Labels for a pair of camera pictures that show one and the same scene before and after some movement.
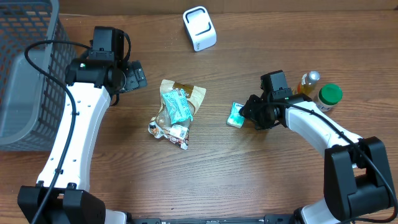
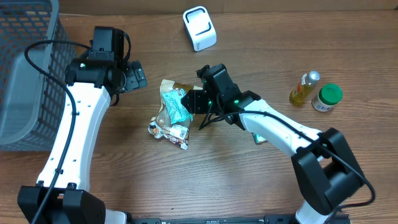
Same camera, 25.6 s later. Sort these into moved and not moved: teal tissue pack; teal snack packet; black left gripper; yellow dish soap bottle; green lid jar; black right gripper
Moved: teal tissue pack; black right gripper
Not moved: black left gripper; teal snack packet; green lid jar; yellow dish soap bottle
